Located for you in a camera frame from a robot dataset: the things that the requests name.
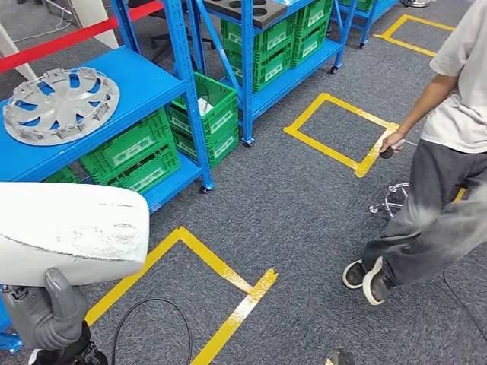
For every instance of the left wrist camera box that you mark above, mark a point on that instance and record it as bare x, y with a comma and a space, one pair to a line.
76, 352

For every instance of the green plastic crate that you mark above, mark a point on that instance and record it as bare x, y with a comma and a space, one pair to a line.
315, 17
63, 176
309, 48
152, 176
361, 5
272, 73
224, 118
274, 40
125, 146
224, 148

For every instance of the person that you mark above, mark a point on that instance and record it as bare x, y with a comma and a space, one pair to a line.
437, 201

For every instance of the small white box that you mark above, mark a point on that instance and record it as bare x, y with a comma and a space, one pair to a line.
205, 107

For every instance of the red barrier tape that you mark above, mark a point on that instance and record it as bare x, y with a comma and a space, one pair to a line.
76, 38

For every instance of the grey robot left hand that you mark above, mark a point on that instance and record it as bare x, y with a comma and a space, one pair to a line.
26, 312

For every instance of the person's left forearm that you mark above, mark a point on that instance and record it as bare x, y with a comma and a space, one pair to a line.
412, 118

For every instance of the dark grey holed foam tray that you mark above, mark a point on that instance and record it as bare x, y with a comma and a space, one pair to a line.
266, 17

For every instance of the white plastic car part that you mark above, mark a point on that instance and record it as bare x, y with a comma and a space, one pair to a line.
76, 226

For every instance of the black handheld controller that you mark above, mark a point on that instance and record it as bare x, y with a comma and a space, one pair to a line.
386, 152

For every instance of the person's left hand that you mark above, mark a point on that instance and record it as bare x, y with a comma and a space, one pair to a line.
393, 140

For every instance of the blue metal shelf rack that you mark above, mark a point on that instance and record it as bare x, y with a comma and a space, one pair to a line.
380, 7
274, 100
144, 85

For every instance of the silver wheel hubcap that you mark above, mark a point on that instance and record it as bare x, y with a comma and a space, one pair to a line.
60, 108

